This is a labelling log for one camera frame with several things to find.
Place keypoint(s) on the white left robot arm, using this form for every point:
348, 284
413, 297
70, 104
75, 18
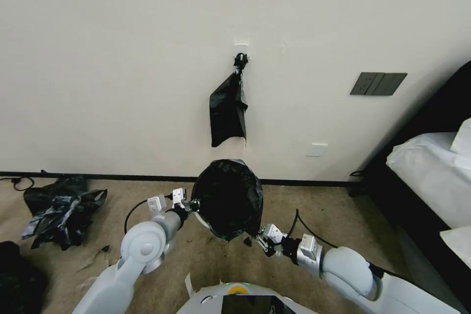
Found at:
143, 244

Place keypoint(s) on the black bag heap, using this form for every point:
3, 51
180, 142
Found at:
18, 281

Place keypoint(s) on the white bed sheet corner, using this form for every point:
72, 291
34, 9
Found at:
460, 240

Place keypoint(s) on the crumpled black trash bag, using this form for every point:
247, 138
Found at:
62, 211

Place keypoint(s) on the black trash bag lining bin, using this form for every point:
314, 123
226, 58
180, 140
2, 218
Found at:
228, 200

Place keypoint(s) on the white wall socket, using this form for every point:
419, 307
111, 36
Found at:
316, 149

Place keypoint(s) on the white wall hook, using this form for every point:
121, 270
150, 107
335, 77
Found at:
241, 41

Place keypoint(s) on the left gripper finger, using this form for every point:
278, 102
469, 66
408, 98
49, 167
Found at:
195, 210
195, 203

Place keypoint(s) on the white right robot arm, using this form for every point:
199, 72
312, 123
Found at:
346, 266

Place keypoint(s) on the black trash bag on hook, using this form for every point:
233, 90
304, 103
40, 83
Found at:
226, 115

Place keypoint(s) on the black bed frame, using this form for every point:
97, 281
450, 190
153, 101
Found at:
423, 115

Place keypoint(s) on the black baseboard strip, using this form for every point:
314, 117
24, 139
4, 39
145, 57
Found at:
110, 175

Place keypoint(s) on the white pillow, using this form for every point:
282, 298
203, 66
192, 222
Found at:
464, 137

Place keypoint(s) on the dark grey wall switch panel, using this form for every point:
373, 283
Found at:
379, 84

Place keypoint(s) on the white paper strip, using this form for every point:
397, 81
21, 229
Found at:
189, 284

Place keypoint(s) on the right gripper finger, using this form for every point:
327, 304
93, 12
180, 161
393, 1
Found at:
262, 236
265, 248

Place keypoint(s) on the white mattress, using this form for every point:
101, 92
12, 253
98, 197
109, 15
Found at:
423, 174

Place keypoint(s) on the white robot front shell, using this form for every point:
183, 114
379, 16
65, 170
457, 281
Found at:
206, 300

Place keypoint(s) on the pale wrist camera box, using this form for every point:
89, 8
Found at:
273, 233
179, 198

